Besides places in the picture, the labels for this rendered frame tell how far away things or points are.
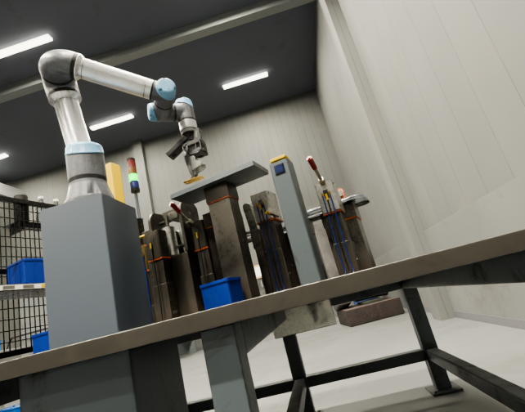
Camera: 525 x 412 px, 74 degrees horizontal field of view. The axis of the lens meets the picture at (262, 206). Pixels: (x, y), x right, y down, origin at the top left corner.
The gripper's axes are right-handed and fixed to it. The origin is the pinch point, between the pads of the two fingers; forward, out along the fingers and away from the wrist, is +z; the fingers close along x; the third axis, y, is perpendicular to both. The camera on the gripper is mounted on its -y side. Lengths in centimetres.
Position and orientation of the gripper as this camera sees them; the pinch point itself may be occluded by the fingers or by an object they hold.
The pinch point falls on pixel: (193, 176)
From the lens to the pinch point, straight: 148.4
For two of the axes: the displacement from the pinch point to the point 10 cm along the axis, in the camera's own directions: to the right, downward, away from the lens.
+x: 2.7, 2.0, 9.4
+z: 2.3, 9.3, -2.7
